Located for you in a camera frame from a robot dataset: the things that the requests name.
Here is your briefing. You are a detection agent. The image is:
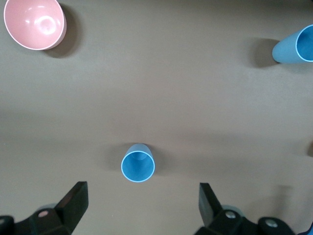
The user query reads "pink bowl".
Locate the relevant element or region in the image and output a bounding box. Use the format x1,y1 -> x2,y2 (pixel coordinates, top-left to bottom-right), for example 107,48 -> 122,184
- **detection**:
3,0 -> 67,51

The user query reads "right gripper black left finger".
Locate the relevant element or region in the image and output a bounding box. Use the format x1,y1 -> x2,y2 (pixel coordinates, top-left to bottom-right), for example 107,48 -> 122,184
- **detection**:
0,181 -> 89,235

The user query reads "brown table cover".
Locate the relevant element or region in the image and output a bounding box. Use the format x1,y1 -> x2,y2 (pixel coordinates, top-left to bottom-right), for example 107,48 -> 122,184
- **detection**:
0,0 -> 313,235

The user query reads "blue plastic cup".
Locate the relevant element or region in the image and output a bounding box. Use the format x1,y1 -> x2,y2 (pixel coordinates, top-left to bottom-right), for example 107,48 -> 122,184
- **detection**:
272,24 -> 313,64
120,143 -> 156,183

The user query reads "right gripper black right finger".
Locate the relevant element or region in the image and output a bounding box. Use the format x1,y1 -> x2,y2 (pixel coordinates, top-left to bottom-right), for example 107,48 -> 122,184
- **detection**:
193,182 -> 294,235

